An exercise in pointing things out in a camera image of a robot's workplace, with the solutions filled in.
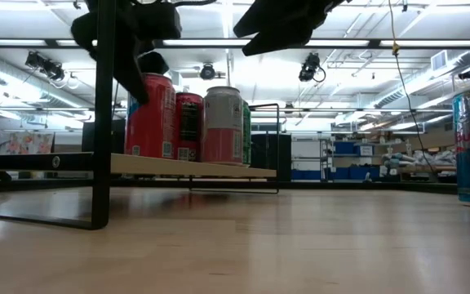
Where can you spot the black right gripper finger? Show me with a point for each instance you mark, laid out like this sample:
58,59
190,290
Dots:
284,14
288,38

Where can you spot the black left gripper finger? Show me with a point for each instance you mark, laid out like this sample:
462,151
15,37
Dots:
154,63
127,61

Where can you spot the orange-red Fanta can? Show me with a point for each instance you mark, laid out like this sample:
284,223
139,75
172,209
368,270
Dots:
157,130

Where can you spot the red Coca-Cola can black lettering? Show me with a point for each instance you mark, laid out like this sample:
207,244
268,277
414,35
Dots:
190,134

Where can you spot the silver and red soda can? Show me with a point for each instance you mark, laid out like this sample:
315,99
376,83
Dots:
223,134

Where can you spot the green Sprite can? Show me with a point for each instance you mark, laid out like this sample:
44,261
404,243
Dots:
246,139

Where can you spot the wooden shelf with black frame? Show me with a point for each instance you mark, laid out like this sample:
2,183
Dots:
100,183

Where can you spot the overhead light bar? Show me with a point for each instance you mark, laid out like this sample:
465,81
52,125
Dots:
341,42

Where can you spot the black monitor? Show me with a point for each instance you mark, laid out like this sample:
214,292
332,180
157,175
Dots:
117,136

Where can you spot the black cabinet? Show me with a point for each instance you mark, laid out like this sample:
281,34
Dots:
271,157

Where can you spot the white air vent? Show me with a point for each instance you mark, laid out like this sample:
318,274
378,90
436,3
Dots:
439,60

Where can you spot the flower print poster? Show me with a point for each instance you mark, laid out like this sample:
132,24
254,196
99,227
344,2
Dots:
19,143

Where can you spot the shelving with blue bins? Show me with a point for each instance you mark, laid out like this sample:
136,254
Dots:
345,173

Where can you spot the cluttered wooden workbench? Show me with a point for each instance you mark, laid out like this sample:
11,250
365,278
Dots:
422,168

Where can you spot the blue Red Bull can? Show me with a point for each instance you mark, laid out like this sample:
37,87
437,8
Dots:
465,155

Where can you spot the black ceiling camera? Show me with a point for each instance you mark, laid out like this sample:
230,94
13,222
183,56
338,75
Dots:
35,60
309,67
467,74
207,72

